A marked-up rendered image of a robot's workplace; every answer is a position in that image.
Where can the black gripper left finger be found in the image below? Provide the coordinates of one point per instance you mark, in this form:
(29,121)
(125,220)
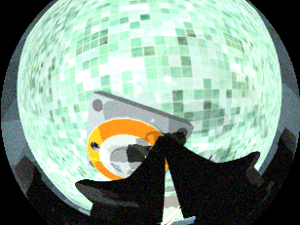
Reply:
(143,189)

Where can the orange round plate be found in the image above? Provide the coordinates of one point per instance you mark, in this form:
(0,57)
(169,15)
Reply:
(119,132)

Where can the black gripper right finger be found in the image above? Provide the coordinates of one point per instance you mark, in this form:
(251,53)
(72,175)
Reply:
(195,178)

